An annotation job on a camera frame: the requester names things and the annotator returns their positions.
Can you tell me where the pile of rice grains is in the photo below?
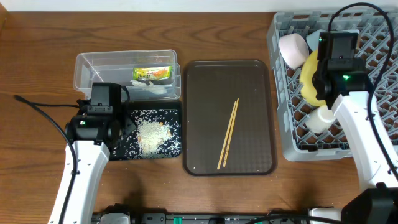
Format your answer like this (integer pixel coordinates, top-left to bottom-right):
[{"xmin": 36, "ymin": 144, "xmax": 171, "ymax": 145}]
[{"xmin": 113, "ymin": 108, "xmax": 181, "ymax": 158}]

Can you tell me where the light blue bowl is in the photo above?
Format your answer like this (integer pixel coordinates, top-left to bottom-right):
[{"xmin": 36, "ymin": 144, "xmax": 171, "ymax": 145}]
[{"xmin": 306, "ymin": 29, "xmax": 360, "ymax": 51}]

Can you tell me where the yellow round plate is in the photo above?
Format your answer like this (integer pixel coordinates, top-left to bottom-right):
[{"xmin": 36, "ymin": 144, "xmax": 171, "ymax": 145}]
[{"xmin": 299, "ymin": 50, "xmax": 326, "ymax": 107}]

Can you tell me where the pink white bowl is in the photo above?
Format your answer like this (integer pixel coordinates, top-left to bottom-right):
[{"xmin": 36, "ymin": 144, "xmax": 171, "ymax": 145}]
[{"xmin": 279, "ymin": 34, "xmax": 309, "ymax": 69}]

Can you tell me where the green snack wrapper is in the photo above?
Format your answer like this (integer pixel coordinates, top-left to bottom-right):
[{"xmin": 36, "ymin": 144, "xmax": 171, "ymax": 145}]
[{"xmin": 132, "ymin": 66, "xmax": 172, "ymax": 81}]

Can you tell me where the white cup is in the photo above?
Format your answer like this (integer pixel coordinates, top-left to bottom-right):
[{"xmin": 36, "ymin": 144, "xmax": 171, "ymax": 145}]
[{"xmin": 305, "ymin": 105, "xmax": 336, "ymax": 134}]

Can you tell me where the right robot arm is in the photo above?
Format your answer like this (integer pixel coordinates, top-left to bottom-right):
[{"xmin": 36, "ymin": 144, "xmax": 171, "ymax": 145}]
[{"xmin": 312, "ymin": 32, "xmax": 397, "ymax": 223}]

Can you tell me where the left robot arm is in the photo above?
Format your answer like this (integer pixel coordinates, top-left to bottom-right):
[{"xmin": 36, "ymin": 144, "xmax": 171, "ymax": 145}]
[{"xmin": 49, "ymin": 83, "xmax": 136, "ymax": 223}]

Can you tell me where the grey dishwasher rack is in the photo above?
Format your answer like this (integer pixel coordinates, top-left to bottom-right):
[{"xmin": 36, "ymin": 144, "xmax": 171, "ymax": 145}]
[{"xmin": 266, "ymin": 8, "xmax": 398, "ymax": 162}]

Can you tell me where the black plastic tray bin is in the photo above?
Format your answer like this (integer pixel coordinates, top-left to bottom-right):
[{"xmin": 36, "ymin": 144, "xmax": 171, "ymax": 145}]
[{"xmin": 108, "ymin": 101, "xmax": 183, "ymax": 161}]

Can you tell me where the clear plastic bin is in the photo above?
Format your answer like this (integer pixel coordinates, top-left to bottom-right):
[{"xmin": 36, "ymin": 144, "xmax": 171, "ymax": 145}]
[{"xmin": 73, "ymin": 50, "xmax": 181, "ymax": 101}]

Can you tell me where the dark brown serving tray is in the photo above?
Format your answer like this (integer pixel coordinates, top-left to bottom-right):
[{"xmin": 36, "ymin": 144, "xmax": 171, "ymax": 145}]
[{"xmin": 183, "ymin": 60, "xmax": 277, "ymax": 176}]

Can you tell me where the right wooden chopstick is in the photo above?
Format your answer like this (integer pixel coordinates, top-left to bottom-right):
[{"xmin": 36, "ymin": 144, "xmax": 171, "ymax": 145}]
[{"xmin": 223, "ymin": 98, "xmax": 239, "ymax": 167}]

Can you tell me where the wooden chopstick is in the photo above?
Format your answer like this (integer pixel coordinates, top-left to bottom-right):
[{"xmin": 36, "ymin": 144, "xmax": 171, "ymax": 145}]
[
  {"xmin": 217, "ymin": 100, "xmax": 237, "ymax": 170},
  {"xmin": 223, "ymin": 98, "xmax": 239, "ymax": 167}
]

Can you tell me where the left wooden chopstick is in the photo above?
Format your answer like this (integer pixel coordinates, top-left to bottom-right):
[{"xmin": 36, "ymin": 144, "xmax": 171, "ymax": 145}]
[{"xmin": 217, "ymin": 100, "xmax": 237, "ymax": 170}]

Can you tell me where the left black cable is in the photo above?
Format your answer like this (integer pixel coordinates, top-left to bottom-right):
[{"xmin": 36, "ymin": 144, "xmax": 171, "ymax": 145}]
[{"xmin": 13, "ymin": 95, "xmax": 81, "ymax": 224}]

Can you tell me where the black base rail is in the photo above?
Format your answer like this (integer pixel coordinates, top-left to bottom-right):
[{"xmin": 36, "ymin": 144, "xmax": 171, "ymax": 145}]
[{"xmin": 93, "ymin": 203, "xmax": 312, "ymax": 224}]

